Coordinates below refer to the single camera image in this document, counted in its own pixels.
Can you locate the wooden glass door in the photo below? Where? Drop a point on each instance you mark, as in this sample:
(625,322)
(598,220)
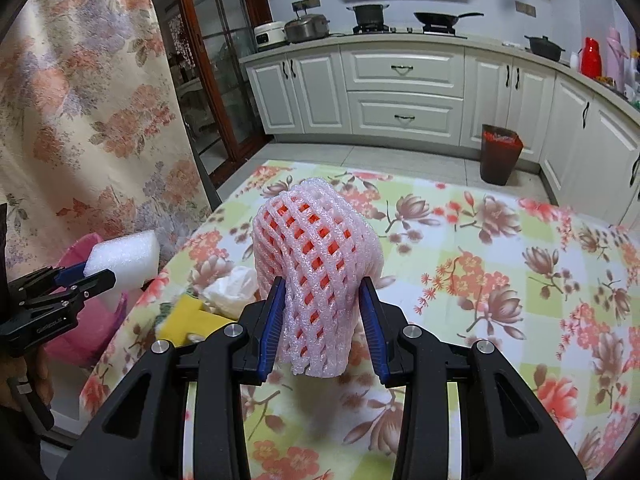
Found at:
(220,60)

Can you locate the black stock pot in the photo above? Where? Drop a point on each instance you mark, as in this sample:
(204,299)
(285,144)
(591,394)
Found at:
(368,15)

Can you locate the person's left hand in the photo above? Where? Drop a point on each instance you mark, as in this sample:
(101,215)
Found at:
(41,377)

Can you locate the pink trash bin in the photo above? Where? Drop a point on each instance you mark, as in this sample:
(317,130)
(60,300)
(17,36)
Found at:
(90,332)

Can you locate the steel pressure cooker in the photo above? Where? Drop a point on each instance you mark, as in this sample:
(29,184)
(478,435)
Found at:
(306,29)

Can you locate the red floor trash bin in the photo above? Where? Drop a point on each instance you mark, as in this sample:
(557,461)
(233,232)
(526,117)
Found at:
(500,155)

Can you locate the white rice cooker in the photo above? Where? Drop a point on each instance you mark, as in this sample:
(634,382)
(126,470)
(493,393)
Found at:
(269,35)

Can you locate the white base cabinets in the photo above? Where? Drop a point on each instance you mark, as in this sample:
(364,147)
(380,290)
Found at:
(400,90)

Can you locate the black frying pan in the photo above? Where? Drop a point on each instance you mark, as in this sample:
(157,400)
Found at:
(437,19)

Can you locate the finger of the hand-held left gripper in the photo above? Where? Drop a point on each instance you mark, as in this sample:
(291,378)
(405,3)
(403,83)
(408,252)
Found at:
(70,274)
(97,281)

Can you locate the pink thermos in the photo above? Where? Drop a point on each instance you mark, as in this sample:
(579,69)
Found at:
(615,60)

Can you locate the gas stove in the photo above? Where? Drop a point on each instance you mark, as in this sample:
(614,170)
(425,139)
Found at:
(400,31)

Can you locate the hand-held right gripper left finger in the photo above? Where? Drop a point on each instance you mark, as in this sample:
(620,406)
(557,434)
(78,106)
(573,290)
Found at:
(272,332)

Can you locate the black casserole pot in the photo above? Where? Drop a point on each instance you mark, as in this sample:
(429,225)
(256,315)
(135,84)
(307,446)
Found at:
(544,49)

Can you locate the red thermos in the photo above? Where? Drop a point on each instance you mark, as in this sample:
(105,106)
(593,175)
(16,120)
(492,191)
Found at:
(590,57)

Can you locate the small white bottle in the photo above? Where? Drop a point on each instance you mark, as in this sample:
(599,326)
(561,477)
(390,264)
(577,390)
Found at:
(575,60)

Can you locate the pink foam net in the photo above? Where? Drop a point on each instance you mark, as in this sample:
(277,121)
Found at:
(315,260)

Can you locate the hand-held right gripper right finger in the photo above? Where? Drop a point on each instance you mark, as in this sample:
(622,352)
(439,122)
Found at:
(373,332)

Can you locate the crumpled white plastic bag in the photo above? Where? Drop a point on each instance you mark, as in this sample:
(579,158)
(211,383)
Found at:
(230,290)

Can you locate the thick white foam block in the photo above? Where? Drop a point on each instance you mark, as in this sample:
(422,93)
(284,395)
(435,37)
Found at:
(125,260)

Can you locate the yellow sponge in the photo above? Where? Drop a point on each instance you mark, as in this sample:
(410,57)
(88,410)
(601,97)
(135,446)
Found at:
(187,316)

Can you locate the grey wall socket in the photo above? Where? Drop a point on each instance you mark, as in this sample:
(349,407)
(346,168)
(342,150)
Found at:
(525,8)
(306,4)

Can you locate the floral curtain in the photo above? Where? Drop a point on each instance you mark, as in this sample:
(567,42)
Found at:
(75,85)

